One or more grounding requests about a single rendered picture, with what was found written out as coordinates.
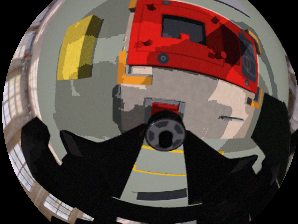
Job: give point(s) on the black wheel with grey hub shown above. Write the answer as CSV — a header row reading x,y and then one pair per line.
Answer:
x,y
165,121

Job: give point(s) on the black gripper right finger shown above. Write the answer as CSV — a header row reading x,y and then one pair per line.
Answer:
x,y
206,169

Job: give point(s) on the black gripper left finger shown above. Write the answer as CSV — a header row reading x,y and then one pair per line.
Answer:
x,y
114,157

